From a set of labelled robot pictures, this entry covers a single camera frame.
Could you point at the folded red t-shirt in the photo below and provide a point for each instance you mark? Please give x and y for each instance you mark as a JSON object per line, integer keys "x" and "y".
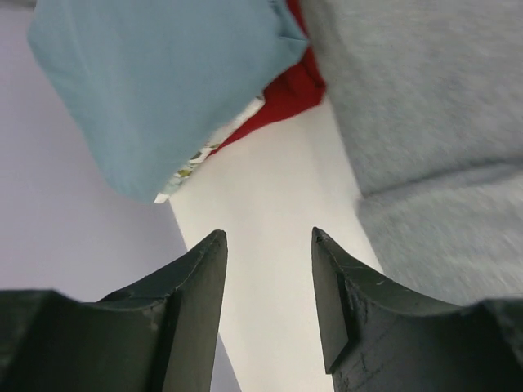
{"x": 299, "y": 88}

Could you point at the folded blue t-shirt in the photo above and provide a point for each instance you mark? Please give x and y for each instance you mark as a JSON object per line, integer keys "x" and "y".
{"x": 149, "y": 82}

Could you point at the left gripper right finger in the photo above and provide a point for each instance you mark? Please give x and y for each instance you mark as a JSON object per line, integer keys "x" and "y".
{"x": 378, "y": 335}

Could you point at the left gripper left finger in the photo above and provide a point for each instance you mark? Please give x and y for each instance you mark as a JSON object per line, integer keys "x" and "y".
{"x": 157, "y": 334}

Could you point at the grey t-shirt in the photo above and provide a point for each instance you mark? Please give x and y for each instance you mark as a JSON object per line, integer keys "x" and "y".
{"x": 428, "y": 96}

